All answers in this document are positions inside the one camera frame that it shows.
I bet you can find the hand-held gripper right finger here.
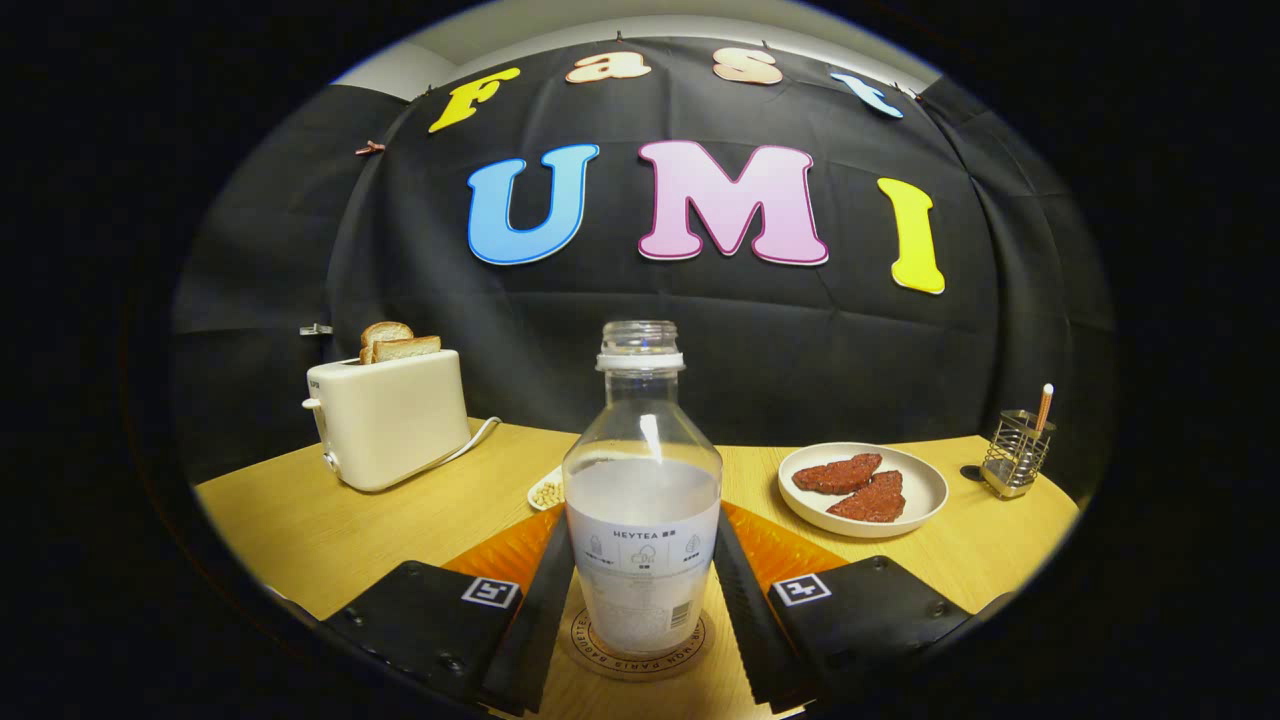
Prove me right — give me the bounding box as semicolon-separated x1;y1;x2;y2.
712;503;973;717

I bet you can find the white divided snack tray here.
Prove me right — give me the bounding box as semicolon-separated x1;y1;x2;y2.
527;463;567;512

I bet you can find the red-brown meat piece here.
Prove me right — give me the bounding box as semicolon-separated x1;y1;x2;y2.
827;470;906;523
792;453;884;496

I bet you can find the clear plastic juice bottle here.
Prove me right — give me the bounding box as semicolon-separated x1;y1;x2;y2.
562;320;723;656

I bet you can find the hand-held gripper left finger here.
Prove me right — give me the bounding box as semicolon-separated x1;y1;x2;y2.
320;505;578;717

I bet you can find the cream toaster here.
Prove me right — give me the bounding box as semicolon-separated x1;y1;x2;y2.
302;349;473;493

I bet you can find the round cork coaster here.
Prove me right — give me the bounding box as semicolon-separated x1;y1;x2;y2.
558;580;717;683

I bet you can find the metal wire holder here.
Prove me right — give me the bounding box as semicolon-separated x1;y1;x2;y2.
980;409;1056;499

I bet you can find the round-topped toast slice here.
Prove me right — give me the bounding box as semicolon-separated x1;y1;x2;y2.
360;321;415;365

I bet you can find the square toast slice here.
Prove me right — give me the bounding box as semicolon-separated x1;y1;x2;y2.
372;336;442;364

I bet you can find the white round plate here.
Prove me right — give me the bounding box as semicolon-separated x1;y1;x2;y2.
777;442;949;539

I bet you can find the wooden table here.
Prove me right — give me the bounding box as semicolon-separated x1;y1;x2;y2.
195;418;1083;720

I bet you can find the white toaster cable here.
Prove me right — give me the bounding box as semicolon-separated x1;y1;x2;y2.
430;416;501;471

